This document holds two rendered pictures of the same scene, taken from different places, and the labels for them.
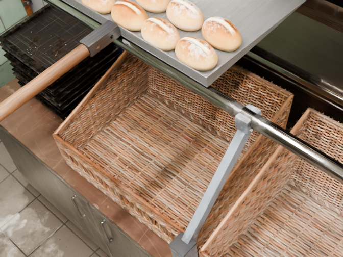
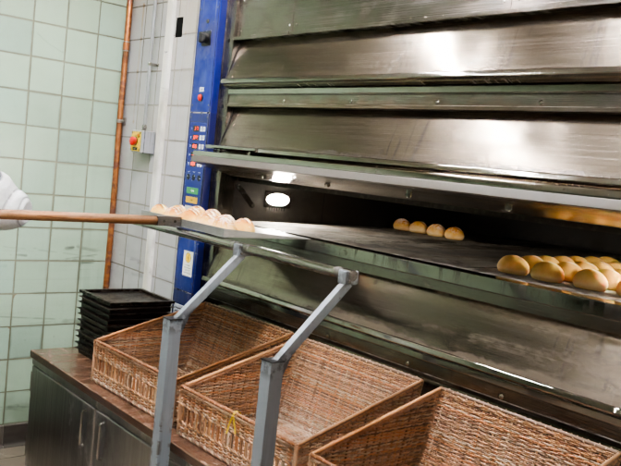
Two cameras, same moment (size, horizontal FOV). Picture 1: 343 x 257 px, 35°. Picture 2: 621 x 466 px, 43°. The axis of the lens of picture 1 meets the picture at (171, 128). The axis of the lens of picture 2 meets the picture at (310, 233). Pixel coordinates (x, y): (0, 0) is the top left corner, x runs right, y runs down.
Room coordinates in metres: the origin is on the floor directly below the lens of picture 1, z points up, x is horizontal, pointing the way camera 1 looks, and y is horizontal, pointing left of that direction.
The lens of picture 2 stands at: (-1.73, -0.25, 1.42)
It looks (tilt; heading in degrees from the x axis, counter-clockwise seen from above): 5 degrees down; 358
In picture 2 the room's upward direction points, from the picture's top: 6 degrees clockwise
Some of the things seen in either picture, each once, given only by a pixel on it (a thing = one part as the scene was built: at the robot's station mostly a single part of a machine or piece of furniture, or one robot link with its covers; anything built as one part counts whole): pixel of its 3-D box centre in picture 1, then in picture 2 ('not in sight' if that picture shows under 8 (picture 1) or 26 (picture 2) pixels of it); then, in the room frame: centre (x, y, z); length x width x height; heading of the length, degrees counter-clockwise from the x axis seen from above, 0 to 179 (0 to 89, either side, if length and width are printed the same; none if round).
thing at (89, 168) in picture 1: (169, 131); (190, 356); (1.03, 0.01, 0.72); 0.56 x 0.49 x 0.28; 40
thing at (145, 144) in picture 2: not in sight; (142, 141); (1.90, 0.39, 1.46); 0.10 x 0.07 x 0.10; 38
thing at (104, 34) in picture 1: (100, 38); (167, 220); (0.94, 0.12, 1.20); 0.09 x 0.04 x 0.03; 128
